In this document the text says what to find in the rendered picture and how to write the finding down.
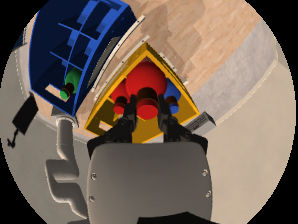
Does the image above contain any blue crate with dividers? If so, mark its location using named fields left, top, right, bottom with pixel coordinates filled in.
left=29, top=0, right=137, bottom=117

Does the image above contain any blue bottle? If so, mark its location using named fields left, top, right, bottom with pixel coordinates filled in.
left=164, top=77, right=181, bottom=114

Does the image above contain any orange divided crate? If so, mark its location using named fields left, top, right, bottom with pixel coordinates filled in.
left=84, top=42, right=200, bottom=143

